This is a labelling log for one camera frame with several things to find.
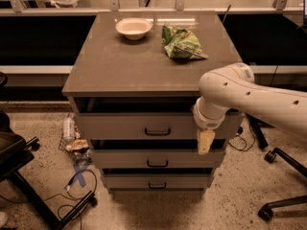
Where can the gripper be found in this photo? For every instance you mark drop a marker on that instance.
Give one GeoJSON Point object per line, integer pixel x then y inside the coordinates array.
{"type": "Point", "coordinates": [207, 123]}

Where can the grey top drawer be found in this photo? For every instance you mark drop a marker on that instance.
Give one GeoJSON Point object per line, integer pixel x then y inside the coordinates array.
{"type": "Point", "coordinates": [137, 118]}

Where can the grey drawer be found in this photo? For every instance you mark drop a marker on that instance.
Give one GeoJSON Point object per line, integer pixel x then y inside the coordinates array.
{"type": "Point", "coordinates": [157, 154]}
{"type": "Point", "coordinates": [158, 179]}
{"type": "Point", "coordinates": [137, 118]}

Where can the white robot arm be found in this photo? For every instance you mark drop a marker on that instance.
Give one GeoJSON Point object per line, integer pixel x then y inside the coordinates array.
{"type": "Point", "coordinates": [233, 87]}

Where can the grey middle drawer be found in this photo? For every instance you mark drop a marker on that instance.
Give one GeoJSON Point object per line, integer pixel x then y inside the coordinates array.
{"type": "Point", "coordinates": [157, 154]}

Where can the grey drawer cabinet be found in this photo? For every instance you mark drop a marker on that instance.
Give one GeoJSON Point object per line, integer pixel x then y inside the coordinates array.
{"type": "Point", "coordinates": [110, 65]}

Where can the grey bottom drawer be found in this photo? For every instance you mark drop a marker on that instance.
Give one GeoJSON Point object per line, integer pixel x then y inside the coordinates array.
{"type": "Point", "coordinates": [158, 179]}

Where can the green chip bag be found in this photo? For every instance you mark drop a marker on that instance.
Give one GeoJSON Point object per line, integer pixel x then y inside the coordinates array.
{"type": "Point", "coordinates": [179, 43]}

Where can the blue tape cross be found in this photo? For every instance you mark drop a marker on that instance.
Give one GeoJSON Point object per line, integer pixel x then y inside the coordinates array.
{"type": "Point", "coordinates": [79, 169]}

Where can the white bowl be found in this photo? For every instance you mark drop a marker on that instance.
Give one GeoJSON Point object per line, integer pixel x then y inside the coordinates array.
{"type": "Point", "coordinates": [133, 28]}

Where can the clear plastic bottle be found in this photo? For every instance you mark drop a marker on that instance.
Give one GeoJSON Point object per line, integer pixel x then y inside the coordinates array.
{"type": "Point", "coordinates": [68, 129]}

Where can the black office chair left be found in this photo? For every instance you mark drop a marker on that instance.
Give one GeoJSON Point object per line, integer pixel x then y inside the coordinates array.
{"type": "Point", "coordinates": [14, 154]}

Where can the wire basket with snacks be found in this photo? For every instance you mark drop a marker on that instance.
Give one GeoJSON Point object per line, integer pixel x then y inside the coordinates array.
{"type": "Point", "coordinates": [78, 149]}

